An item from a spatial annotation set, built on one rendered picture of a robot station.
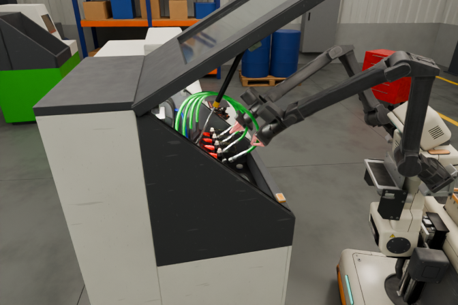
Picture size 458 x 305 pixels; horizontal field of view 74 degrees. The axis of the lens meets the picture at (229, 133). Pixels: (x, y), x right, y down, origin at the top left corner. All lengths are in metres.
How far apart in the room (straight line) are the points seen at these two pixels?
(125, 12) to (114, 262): 5.90
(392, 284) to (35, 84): 4.60
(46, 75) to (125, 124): 3.94
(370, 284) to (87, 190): 1.62
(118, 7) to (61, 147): 5.88
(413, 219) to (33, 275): 2.38
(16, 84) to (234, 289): 4.21
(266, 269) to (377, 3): 8.06
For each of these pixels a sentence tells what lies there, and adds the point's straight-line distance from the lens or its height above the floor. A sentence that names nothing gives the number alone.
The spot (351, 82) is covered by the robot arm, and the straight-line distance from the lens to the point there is 1.09.
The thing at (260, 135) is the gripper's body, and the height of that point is 1.27.
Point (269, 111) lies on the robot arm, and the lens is 1.16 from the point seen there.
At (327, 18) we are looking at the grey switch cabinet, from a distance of 8.11.
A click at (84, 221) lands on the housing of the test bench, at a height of 1.07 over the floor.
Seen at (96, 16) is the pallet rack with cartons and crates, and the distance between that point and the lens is 6.90.
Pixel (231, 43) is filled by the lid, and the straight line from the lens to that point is 0.92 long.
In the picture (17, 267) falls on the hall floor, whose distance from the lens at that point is 2.80.
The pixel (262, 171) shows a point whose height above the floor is 0.95.
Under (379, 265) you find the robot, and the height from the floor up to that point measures 0.28.
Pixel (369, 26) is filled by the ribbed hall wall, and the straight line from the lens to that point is 8.95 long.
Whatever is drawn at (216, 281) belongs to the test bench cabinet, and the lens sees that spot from 1.48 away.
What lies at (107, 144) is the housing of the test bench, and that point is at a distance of 1.03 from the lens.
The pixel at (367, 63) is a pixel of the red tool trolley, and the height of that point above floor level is 0.67.
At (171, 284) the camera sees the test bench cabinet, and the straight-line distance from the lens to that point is 1.45.
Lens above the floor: 1.81
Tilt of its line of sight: 26 degrees down
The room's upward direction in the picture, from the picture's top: straight up
